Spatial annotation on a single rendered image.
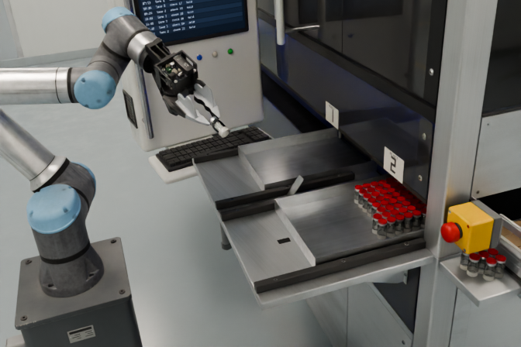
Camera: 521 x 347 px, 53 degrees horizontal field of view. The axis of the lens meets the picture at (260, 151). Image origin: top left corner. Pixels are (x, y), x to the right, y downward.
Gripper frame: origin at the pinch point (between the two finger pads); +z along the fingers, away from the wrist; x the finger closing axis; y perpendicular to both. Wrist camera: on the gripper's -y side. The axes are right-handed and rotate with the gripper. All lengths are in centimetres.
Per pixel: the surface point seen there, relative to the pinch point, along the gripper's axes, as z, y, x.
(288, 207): 15.8, -32.3, 12.5
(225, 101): -41, -65, 40
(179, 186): -89, -199, 43
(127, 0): -64, -22, 18
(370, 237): 36.5, -22.9, 18.1
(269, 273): 28.3, -20.3, -6.7
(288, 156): -1, -47, 31
